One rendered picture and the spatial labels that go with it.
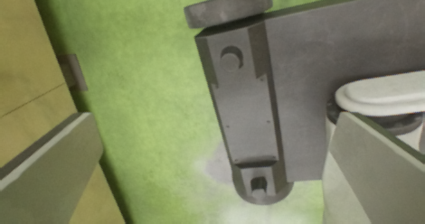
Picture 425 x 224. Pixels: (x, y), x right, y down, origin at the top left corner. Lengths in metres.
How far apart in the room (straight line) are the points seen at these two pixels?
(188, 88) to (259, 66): 0.33
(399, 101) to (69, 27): 0.87
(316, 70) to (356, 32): 0.10
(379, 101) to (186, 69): 0.51
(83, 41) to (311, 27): 0.69
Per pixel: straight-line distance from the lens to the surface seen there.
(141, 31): 0.73
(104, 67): 0.84
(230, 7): 0.44
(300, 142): 0.60
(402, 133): 0.41
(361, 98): 0.41
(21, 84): 0.74
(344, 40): 0.51
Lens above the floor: 0.64
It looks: 60 degrees down
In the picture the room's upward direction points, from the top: 161 degrees counter-clockwise
